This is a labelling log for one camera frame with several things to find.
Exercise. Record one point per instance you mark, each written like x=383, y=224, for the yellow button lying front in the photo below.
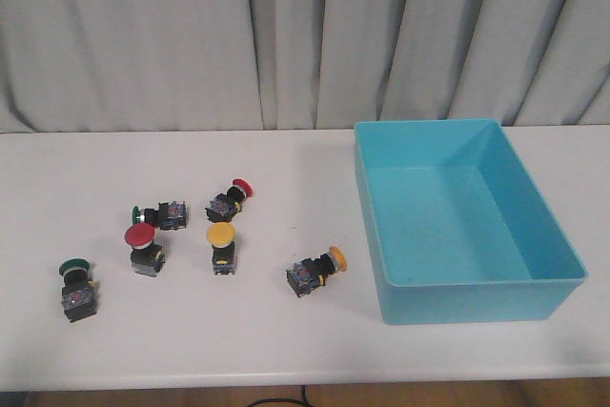
x=310, y=274

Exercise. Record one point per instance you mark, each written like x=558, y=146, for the green button lying sideways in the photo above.
x=167, y=216

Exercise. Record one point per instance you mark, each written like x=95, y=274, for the yellow button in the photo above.
x=310, y=274
x=221, y=237

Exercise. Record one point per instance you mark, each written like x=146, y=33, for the green button front left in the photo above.
x=78, y=294

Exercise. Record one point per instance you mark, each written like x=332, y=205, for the grey curtain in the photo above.
x=195, y=65

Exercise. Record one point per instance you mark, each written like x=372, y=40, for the blue plastic box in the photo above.
x=457, y=229

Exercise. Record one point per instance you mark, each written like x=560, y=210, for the red button lying back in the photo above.
x=224, y=207

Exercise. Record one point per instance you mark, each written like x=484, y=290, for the red button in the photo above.
x=147, y=257
x=224, y=207

